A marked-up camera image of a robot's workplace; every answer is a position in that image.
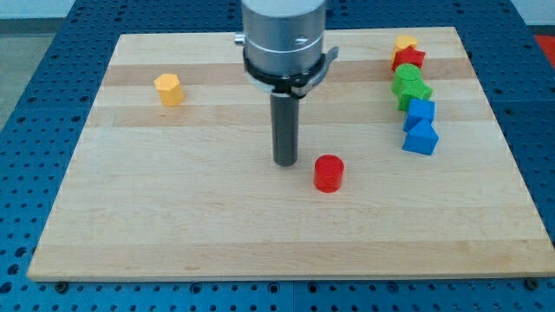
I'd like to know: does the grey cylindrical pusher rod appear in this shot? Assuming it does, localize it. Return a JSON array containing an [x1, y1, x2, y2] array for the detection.
[[270, 95, 299, 166]]

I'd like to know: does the red cylinder block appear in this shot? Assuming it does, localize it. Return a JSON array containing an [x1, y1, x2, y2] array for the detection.
[[313, 154, 344, 193]]

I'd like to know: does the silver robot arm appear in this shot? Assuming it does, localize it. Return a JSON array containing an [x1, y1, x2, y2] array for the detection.
[[235, 0, 338, 166]]

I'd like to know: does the yellow hexagon block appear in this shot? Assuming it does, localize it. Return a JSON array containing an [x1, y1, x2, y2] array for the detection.
[[153, 74, 185, 107]]

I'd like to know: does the green star block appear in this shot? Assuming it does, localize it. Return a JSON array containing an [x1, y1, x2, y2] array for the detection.
[[396, 80, 434, 112]]

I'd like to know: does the green cylinder block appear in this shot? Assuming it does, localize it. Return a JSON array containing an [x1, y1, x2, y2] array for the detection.
[[391, 63, 421, 94]]

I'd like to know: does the wooden board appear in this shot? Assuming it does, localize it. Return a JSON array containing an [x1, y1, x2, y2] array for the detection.
[[28, 27, 554, 282]]

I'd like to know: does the blue cube block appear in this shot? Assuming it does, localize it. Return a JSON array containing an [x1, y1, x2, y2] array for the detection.
[[402, 99, 436, 132]]

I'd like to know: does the yellow heart block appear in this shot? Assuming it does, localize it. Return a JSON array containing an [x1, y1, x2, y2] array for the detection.
[[391, 35, 419, 61]]

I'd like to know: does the red star block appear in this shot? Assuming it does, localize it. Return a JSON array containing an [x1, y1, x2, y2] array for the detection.
[[391, 47, 426, 71]]

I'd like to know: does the blue triangle block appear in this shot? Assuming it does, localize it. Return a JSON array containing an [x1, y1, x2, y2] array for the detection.
[[402, 120, 439, 155]]

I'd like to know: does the black clamp ring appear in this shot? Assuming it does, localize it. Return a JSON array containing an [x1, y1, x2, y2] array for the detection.
[[242, 46, 340, 101]]

